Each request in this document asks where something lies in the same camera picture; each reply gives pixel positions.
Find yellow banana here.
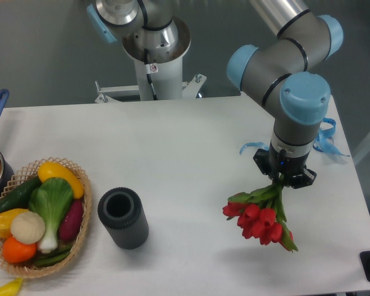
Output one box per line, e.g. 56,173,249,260
0,277,23,296

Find green pea pods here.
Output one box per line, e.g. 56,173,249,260
32,245,73,268

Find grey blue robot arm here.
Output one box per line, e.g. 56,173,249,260
87,1,343,189

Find yellow bell pepper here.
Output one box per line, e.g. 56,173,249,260
0,208,28,239

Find white garlic bulb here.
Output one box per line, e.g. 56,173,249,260
10,211,46,245

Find red tulip bouquet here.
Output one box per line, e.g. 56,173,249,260
223,176,298,252

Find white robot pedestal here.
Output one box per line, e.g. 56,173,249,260
94,15,208,104

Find dark grey ribbed vase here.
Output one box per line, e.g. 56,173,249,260
97,187,149,250

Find green cucumber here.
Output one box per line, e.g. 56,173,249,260
0,176,41,213

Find orange fruit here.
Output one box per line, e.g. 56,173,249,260
2,237,37,263

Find yellow squash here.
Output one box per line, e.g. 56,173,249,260
38,162,84,199

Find curled blue ribbon strip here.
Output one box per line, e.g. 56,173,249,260
239,142,269,155

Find purple sweet potato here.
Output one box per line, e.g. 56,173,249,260
59,200,83,242

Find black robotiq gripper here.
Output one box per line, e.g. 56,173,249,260
253,148,317,189

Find woven wicker basket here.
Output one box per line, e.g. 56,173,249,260
0,157,92,279

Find green bok choy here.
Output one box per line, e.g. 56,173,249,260
29,177,73,253

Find blue ribbon bundle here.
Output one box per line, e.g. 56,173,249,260
313,117,350,157

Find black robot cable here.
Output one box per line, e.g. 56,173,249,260
142,47,159,101

